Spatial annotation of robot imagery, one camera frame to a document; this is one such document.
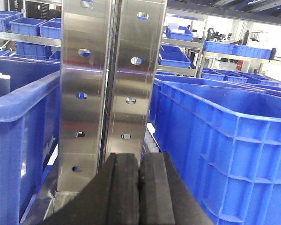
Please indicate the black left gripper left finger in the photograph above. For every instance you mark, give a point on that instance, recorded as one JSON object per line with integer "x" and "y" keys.
{"x": 111, "y": 198}

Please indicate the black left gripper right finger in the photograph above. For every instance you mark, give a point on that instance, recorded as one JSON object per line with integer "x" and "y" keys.
{"x": 164, "y": 198}

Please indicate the large blue crate right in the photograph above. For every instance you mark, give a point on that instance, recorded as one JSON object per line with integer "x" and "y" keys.
{"x": 226, "y": 146}

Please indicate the large blue crate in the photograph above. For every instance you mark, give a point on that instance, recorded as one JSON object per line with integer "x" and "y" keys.
{"x": 226, "y": 146}
{"x": 28, "y": 131}

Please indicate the large blue crate left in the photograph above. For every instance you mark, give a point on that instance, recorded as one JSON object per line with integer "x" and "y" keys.
{"x": 28, "y": 131}

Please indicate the perforated steel double post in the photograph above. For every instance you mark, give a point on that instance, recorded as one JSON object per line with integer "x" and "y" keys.
{"x": 109, "y": 53}

